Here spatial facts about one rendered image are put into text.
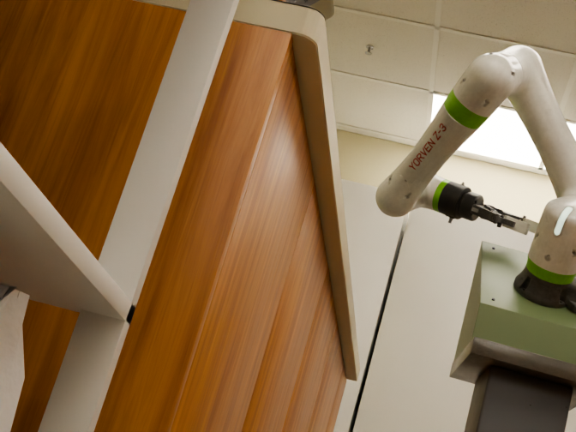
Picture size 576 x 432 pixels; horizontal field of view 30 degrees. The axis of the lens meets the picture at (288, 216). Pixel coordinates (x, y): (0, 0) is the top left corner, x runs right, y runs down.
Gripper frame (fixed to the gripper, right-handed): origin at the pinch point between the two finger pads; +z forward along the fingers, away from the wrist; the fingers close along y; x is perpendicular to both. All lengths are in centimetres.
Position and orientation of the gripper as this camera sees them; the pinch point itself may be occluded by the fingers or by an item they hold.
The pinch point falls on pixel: (533, 229)
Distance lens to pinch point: 287.3
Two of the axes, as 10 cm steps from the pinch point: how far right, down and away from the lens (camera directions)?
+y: -5.3, -0.5, -8.4
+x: 3.0, -9.4, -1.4
